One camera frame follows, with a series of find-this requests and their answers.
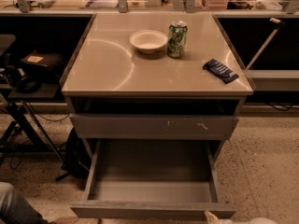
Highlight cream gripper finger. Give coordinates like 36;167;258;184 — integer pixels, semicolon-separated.
204;211;218;224

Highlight grey top drawer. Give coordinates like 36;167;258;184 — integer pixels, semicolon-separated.
70;114;238;140

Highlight grey drawer cabinet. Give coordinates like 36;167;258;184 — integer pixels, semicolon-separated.
62;12;253;161

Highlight tan shoe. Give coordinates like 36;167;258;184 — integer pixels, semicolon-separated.
52;217;79;224

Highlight dark blue snack bag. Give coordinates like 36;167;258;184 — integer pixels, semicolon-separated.
203;59;239;84

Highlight black backpack on floor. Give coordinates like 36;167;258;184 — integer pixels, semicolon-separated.
55;129;92;182

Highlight white paper bowl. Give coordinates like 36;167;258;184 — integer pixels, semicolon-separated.
129;30;167;54

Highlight green soda can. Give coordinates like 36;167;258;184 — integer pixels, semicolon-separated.
167;21;188;58

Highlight person leg in jeans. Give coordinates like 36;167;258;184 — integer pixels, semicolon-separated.
0;182;49;224

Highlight black desk stand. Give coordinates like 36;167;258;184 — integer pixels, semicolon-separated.
0;33;65;170

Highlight white stick with cork tip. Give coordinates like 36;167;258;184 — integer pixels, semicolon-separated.
246;17;285;70

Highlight black bag with label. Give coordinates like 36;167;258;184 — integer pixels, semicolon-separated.
20;52;67;76

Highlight black headphones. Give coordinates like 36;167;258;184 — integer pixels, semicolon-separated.
4;54;41;93

